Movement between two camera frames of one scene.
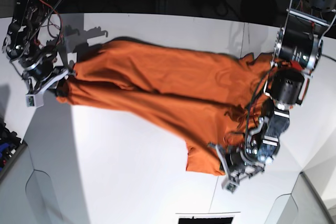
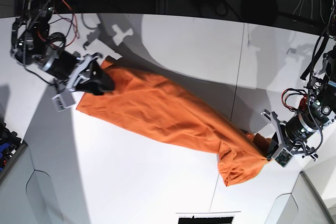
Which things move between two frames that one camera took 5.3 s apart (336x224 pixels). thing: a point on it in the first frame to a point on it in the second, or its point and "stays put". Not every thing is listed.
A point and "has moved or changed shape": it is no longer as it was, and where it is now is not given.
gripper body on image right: [237, 168] to [294, 134]
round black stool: [258, 7] stays put
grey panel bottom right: [303, 205] stays put
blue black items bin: [11, 149] stays put
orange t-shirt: [205, 100] has moved or changed shape
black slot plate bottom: [215, 220] stays put
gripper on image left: [39, 78] to [67, 67]
